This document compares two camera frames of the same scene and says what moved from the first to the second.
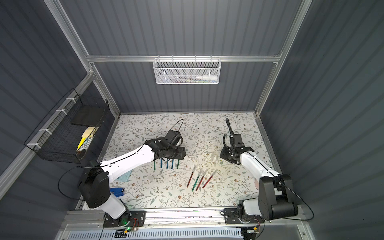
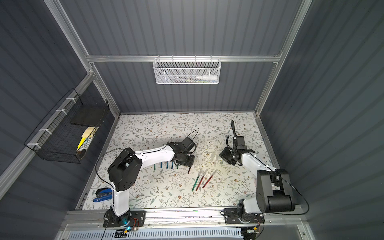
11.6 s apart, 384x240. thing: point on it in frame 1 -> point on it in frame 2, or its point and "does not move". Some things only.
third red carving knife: x=200 y=181 does not move
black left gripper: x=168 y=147 -> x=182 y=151
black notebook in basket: x=90 y=115 does not move
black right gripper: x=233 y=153 does not move
